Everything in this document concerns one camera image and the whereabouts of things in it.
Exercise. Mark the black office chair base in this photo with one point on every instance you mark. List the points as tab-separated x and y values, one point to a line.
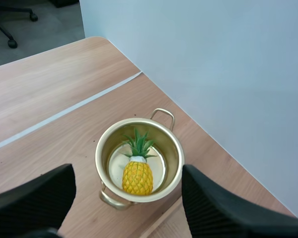
11	41

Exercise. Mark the white backdrop board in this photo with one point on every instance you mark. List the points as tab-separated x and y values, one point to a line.
213	62

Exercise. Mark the yellow toy pineapple green crown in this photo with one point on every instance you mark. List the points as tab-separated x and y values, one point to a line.
137	177

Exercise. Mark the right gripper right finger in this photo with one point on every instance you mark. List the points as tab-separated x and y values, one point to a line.
226	213

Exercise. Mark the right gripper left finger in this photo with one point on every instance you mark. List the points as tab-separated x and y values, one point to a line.
32	203

